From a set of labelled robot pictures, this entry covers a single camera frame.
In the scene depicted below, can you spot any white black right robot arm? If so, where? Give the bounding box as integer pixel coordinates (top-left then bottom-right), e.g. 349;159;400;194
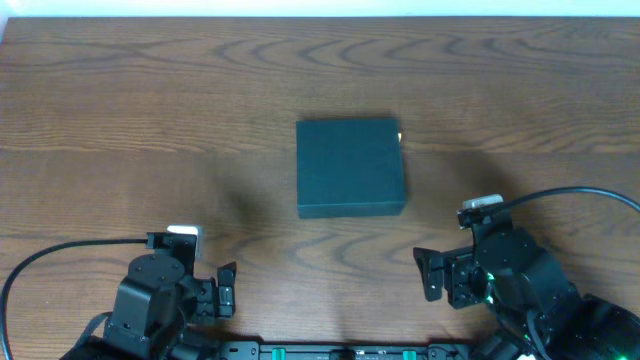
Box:
413;214;639;360

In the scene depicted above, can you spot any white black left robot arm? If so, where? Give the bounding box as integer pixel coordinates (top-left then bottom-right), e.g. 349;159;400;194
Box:
64;253;237;360

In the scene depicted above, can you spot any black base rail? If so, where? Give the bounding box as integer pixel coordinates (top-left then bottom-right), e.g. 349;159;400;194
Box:
217;341;498;360

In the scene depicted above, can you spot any dark green box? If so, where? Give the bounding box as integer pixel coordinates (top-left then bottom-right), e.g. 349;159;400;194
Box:
296;118;407;219

